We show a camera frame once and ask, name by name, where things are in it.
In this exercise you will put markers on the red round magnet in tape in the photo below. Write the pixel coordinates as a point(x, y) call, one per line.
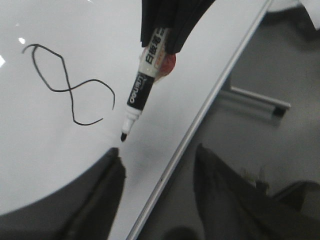
point(167, 67)

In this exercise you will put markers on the black and white whiteboard marker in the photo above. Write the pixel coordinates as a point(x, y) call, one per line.
point(149, 67)

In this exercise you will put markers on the white whiteboard with aluminium frame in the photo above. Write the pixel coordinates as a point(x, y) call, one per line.
point(66, 71)

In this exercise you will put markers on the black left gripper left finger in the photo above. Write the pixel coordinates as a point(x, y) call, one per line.
point(84, 209)

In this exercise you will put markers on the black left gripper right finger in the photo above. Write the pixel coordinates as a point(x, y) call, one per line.
point(230, 208)

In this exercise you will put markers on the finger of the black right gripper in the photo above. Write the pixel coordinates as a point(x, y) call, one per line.
point(179, 16)

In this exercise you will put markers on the grey metal stand bar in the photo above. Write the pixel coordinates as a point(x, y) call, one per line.
point(275, 108)

